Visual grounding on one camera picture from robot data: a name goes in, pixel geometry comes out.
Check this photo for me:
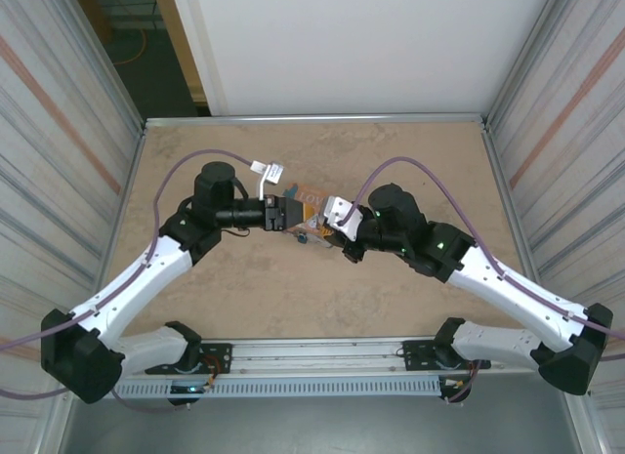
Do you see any orange cartoon bear box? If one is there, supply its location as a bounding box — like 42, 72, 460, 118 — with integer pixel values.
281, 180, 339, 248

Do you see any grey metal shelf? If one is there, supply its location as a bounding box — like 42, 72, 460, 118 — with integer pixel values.
61, 370, 585, 454

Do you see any translucent corrugated side panel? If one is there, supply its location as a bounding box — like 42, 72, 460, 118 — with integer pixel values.
0, 0, 146, 454
487, 0, 625, 454

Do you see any aluminium table frame bar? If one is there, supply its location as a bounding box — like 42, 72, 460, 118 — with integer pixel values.
143, 113, 490, 130

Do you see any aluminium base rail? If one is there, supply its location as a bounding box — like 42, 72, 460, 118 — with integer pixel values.
228, 340, 407, 375

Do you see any grey slotted cable duct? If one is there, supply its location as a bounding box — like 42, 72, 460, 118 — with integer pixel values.
110, 374, 444, 399

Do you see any wooden door frame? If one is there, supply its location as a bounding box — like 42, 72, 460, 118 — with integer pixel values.
150, 0, 212, 117

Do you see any orange floor cable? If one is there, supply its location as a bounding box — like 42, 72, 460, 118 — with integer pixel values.
113, 27, 148, 68

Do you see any aluminium frame post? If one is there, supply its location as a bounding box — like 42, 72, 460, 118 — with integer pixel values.
482, 0, 565, 131
67, 0, 148, 133

